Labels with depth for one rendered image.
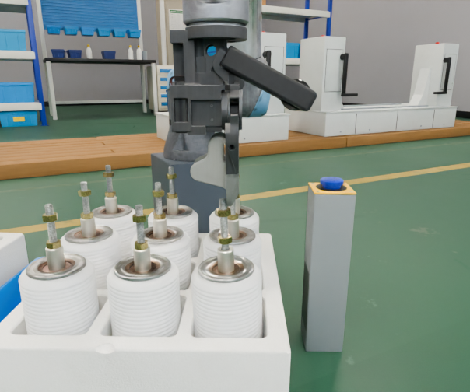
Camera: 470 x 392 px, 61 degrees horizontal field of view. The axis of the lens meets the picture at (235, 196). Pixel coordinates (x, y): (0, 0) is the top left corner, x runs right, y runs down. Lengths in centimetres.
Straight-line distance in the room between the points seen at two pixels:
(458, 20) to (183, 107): 612
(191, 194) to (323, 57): 230
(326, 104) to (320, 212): 253
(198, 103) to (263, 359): 32
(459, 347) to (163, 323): 59
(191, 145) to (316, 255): 45
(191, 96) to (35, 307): 33
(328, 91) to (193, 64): 275
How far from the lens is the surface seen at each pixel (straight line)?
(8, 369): 62
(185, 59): 48
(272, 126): 285
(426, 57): 420
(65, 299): 57
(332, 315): 79
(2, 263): 92
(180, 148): 103
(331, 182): 70
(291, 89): 47
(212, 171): 49
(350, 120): 328
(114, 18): 654
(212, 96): 46
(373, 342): 88
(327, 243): 72
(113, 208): 79
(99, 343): 56
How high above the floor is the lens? 50
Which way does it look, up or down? 16 degrees down
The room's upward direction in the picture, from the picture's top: straight up
